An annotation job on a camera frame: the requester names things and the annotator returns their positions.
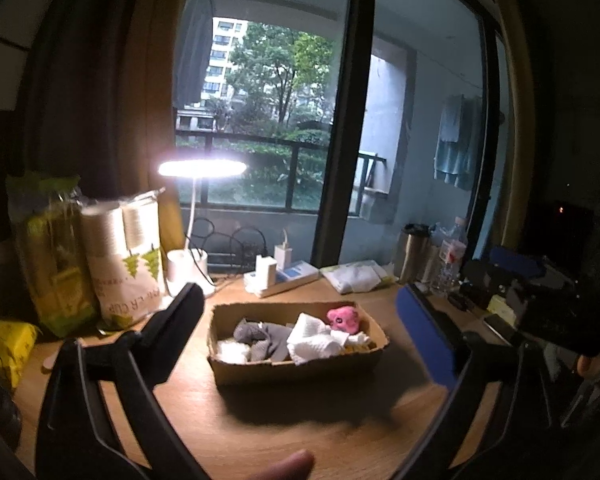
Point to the person's left hand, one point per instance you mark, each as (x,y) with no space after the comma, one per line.
(280,466)

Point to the paper cup package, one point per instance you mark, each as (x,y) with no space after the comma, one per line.
(120,260)

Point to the clear water bottle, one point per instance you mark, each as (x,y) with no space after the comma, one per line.
(450,260)

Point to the hanging light blue towel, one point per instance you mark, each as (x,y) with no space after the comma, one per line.
(455,145)

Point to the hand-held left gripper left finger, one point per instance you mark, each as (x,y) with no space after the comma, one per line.
(180,320)

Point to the steel thermos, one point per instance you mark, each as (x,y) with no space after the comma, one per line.
(412,255)

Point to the yellow green tissue packet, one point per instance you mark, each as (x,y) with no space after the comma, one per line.
(500,306)

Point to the black window frame post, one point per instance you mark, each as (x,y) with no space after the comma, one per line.
(350,110)

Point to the white desk lamp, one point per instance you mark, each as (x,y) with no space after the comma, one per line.
(187,270)

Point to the white folded cloth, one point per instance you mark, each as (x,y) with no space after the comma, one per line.
(355,277)

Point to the white power strip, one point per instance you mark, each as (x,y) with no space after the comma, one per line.
(295,275)

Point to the balcony railing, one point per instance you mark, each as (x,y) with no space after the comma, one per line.
(260,141)

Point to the pink plush toy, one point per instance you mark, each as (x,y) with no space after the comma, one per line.
(342,317)

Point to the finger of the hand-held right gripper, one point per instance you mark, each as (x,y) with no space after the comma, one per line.
(520,261)

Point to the person's right hand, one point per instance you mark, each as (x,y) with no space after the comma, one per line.
(587,366)

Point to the cardboard box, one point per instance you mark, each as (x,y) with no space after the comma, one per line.
(290,372)

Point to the brown curtain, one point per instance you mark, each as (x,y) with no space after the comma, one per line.
(105,85)

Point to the dark round object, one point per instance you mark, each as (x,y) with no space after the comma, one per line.
(0,415)

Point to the green plastic package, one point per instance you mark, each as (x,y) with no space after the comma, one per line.
(50,260)

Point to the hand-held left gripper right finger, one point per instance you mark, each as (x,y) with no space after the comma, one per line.
(425,335)

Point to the gray sock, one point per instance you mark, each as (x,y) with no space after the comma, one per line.
(272,337)

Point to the white charger adapter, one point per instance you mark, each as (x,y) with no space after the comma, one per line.
(265,272)
(283,255)

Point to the hanging gray cloth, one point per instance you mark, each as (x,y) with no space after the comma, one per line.
(192,50)

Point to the dark appliance with red light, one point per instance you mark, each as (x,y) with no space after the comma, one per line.
(560,235)

